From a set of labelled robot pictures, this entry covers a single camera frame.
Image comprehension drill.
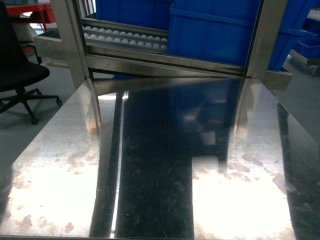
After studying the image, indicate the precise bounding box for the stainless steel flow rack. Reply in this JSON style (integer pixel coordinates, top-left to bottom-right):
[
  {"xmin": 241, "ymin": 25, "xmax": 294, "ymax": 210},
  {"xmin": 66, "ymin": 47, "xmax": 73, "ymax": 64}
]
[{"xmin": 33, "ymin": 0, "xmax": 320, "ymax": 240}]

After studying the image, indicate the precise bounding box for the front left blue bin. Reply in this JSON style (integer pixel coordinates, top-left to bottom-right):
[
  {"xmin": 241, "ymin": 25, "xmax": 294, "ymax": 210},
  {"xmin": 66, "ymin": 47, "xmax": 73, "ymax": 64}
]
[{"xmin": 95, "ymin": 0, "xmax": 173, "ymax": 30}]

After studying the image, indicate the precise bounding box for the blue bin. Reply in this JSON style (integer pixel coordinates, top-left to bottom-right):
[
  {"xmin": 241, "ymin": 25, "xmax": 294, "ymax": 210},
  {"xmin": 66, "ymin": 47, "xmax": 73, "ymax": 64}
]
[
  {"xmin": 167, "ymin": 0, "xmax": 319, "ymax": 71},
  {"xmin": 95, "ymin": 0, "xmax": 173, "ymax": 30},
  {"xmin": 297, "ymin": 37, "xmax": 320, "ymax": 59}
]

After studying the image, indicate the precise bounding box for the front right blue bin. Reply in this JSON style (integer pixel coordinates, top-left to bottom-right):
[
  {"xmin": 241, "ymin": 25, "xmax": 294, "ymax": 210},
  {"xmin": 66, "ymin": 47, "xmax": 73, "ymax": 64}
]
[{"xmin": 167, "ymin": 0, "xmax": 319, "ymax": 71}]

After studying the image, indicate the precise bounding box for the black office chair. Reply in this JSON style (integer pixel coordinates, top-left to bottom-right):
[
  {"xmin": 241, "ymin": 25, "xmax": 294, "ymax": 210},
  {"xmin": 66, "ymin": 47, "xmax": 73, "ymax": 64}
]
[{"xmin": 0, "ymin": 2, "xmax": 62, "ymax": 125}]

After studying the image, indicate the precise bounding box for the far right side blue bin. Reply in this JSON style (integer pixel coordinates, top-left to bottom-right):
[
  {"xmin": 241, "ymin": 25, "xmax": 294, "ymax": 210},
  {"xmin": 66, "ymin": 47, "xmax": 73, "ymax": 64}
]
[{"xmin": 297, "ymin": 37, "xmax": 320, "ymax": 59}]

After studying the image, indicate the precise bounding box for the red metal frame table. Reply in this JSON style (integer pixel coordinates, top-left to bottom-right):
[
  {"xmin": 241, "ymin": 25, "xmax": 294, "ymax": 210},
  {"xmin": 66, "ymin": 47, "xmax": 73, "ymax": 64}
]
[{"xmin": 6, "ymin": 2, "xmax": 56, "ymax": 32}]

